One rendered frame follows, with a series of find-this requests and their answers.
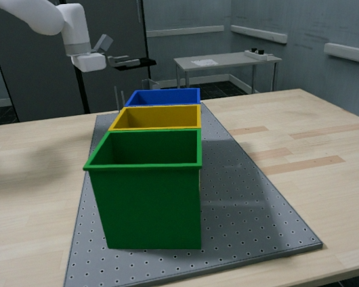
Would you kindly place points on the yellow open bin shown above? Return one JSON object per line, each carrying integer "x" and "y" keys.
{"x": 157, "y": 117}

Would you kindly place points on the green bin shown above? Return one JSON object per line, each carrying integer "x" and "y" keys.
{"x": 147, "y": 188}

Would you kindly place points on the blue bin with label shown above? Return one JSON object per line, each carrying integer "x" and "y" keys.
{"x": 164, "y": 97}

